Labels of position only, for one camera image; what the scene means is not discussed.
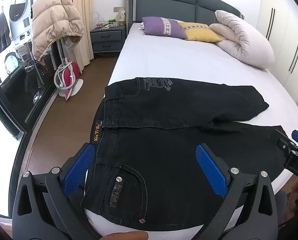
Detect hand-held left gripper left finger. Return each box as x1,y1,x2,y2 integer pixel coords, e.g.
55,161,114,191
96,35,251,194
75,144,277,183
11,142,104,240

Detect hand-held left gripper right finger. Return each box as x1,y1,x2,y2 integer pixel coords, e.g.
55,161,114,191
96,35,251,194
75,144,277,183
195,143,290,240

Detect black denim pants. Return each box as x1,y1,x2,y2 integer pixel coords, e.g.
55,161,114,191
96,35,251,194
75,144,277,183
80,77,293,230

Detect person's left hand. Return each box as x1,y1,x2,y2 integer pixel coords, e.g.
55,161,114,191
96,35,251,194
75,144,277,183
101,231,149,240

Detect glass sliding door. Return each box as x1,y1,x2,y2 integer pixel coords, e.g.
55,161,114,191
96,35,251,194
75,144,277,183
0,0,67,218

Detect white wardrobe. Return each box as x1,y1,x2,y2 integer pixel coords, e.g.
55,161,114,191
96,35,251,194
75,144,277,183
256,0,298,110

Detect folded white duvet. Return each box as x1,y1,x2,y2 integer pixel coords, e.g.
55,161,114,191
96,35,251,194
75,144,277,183
209,10,275,69

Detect bed with grey headboard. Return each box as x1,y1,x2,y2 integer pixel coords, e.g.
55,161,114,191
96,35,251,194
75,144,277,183
85,0,298,240

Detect grey nightstand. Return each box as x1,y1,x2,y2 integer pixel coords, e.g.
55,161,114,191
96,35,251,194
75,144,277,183
90,25,127,60

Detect yellow pillow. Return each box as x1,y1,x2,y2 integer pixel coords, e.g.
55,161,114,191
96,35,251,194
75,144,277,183
178,22,223,42

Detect beige puffer jacket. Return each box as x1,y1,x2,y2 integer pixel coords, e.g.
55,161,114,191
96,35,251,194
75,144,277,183
31,0,84,62

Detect purple pillow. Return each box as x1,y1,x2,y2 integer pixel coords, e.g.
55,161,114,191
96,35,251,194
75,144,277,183
141,17,188,40

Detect white washing machine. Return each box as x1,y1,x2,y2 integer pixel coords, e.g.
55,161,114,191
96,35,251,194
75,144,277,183
8,0,33,32

